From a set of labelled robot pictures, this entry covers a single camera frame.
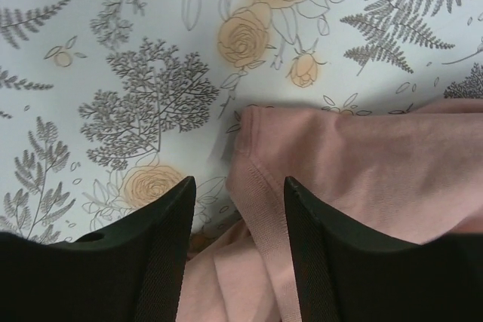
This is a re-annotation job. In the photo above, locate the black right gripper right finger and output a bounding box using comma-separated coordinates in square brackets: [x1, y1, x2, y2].
[284, 177, 482, 321]

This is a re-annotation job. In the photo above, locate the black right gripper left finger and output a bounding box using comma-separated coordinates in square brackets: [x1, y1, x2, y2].
[1, 176, 196, 321]

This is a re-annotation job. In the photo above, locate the pink printed t-shirt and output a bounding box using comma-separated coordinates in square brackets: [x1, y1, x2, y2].
[177, 99, 482, 321]

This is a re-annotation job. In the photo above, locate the floral tablecloth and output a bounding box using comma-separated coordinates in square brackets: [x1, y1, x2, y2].
[1, 0, 482, 250]

